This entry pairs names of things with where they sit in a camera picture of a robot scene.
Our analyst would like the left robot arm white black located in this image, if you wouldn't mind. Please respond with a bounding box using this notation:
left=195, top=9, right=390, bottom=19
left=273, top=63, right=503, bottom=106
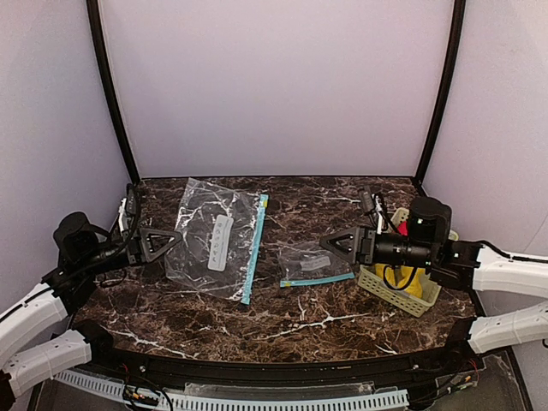
left=1, top=211, right=182, bottom=410

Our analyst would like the black frame post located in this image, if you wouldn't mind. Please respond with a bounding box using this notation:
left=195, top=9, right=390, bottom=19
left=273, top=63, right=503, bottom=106
left=413, top=0, right=467, bottom=187
left=86, top=0, right=140, bottom=185

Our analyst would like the pale green plastic basket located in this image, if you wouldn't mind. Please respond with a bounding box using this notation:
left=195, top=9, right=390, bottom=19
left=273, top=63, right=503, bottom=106
left=357, top=207, right=460, bottom=319

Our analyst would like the right black frame post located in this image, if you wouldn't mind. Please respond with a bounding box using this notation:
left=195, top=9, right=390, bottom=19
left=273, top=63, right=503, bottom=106
left=413, top=0, right=467, bottom=187

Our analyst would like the red toy berry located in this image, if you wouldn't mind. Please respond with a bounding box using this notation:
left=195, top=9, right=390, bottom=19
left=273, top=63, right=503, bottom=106
left=397, top=221, right=408, bottom=236

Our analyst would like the clear zip bag blue zipper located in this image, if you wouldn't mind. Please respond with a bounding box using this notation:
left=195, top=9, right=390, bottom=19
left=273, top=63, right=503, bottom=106
left=164, top=178, right=269, bottom=305

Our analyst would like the black front table rail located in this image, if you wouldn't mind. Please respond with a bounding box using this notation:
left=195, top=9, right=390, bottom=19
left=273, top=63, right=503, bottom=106
left=77, top=348, right=473, bottom=388

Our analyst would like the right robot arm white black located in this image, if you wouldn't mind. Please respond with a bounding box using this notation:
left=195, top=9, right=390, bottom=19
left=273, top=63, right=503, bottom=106
left=319, top=197, right=547, bottom=355

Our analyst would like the white slotted cable duct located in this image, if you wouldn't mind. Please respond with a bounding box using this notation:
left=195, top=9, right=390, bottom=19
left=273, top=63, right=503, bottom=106
left=54, top=370, right=409, bottom=410

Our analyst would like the yellow toy pear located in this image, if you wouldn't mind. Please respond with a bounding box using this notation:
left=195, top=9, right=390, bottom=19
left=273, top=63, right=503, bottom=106
left=374, top=264, right=426, bottom=299

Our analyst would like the left black frame post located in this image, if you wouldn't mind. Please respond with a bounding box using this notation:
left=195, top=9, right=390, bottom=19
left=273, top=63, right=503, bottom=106
left=86, top=0, right=140, bottom=185

